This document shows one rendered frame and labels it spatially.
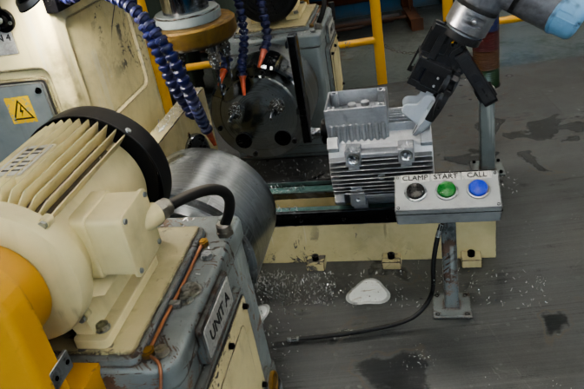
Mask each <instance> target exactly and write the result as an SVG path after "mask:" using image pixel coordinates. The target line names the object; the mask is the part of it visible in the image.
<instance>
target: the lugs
mask: <svg viewBox="0 0 584 389"><path fill-rule="evenodd" d="M420 137H421V146H427V145H432V144H433V139H432V130H431V129H430V130H424V131H423V132H421V133H420ZM327 151H328V152H329V153H334V152H339V151H340V149H339V140H338V137H332V138H327ZM335 204H336V205H337V206H338V205H347V196H346V195H345V194H340V195H335Z"/></svg>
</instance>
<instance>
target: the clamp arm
mask: <svg viewBox="0 0 584 389"><path fill-rule="evenodd" d="M286 38H287V41H286V43H285V48H286V49H289V60H290V65H291V70H292V76H293V81H294V86H295V96H296V101H297V108H296V114H297V115H299V117H300V123H301V128H302V138H303V142H304V143H311V142H312V141H313V138H314V137H315V136H314V134H315V132H312V133H311V129H312V131H313V130H315V128H312V125H311V119H310V113H309V103H308V98H307V91H306V86H305V81H304V74H303V69H302V59H301V53H300V47H299V42H298V36H297V32H289V33H288V34H287V36H286ZM312 135H313V136H312Z"/></svg>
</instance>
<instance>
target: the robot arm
mask: <svg viewBox="0 0 584 389"><path fill-rule="evenodd" d="M501 10H505V11H506V12H508V13H510V14H511V15H513V16H516V17H518V18H520V19H521V20H523V21H525V22H527V23H530V24H532V25H533V26H535V27H537V28H539V29H541V30H544V31H545V32H546V33H548V34H552V35H554V36H557V37H559V38H562V39H568V38H570V37H571V36H572V35H573V34H574V33H575V32H576V31H577V30H578V29H579V28H580V26H581V24H582V23H583V21H584V0H455V1H454V3H453V5H452V7H451V9H450V10H449V12H448V14H447V16H446V22H443V21H441V20H439V19H437V18H436V19H435V20H434V22H433V24H432V25H431V27H430V29H429V31H428V33H427V35H426V37H425V39H424V41H423V43H422V44H421V45H420V46H419V47H418V49H417V51H416V52H415V55H414V57H413V59H412V61H411V63H410V64H409V66H408V68H407V70H408V71H411V73H410V75H409V77H408V81H407V83H408V84H410V85H412V86H415V88H416V89H418V90H420V91H421V92H420V94H419V95H417V96H405V97H404V98H403V100H402V105H403V107H402V113H403V114H404V115H405V116H407V117H408V118H409V119H411V120H412V121H413V122H415V123H416V125H415V128H414V130H413V135H419V134H420V133H421V132H423V131H424V130H425V129H426V128H427V127H428V126H429V125H430V124H431V123H432V122H433V121H434V120H435V118H436V117H437V116H438V115H439V114H440V112H441V110H442V109H443V107H444V106H445V104H446V102H447V100H448V98H449V97H450V96H451V95H452V94H453V93H454V91H455V88H456V86H457V84H458V82H459V81H460V78H461V75H462V74H463V73H464V75H465V76H466V78H467V79H468V81H469V82H470V84H471V85H472V87H473V88H474V94H475V97H476V98H477V99H478V100H479V102H480V103H483V104H484V106H485V107H488V106H489V105H491V104H493V103H495V102H497V101H498V99H497V96H496V95H498V94H497V92H496V90H495V86H494V85H492V83H491V82H490V81H489V82H488V80H487V79H486V77H485V76H484V75H483V74H482V72H481V70H480V68H479V67H478V65H477V63H476V62H475V60H474V58H473V57H472V56H471V54H470V53H469V51H468V49H467V47H466V46H468V47H471V48H478V47H479V45H480V43H481V41H482V39H483V38H485V37H486V35H487V33H488V32H489V30H490V28H491V27H492V25H493V23H494V21H495V19H496V18H497V17H498V15H499V14H500V12H501ZM452 42H454V43H452ZM418 53H419V58H418V60H417V62H416V64H414V66H413V65H412V63H413V61H414V59H415V58H416V56H417V54H418Z"/></svg>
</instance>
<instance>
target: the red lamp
mask: <svg viewBox="0 0 584 389"><path fill-rule="evenodd" d="M499 32H500V31H499V30H497V31H495V32H491V33H487V35H486V37H485V38H483V39H482V41H481V43H480V45H479V47H478V48H472V50H473V51H475V52H481V53H486V52H492V51H495V50H498V49H499V48H500V46H499V45H500V44H499V43H500V42H499V41H500V40H499V39H500V38H499V35H500V33H499Z"/></svg>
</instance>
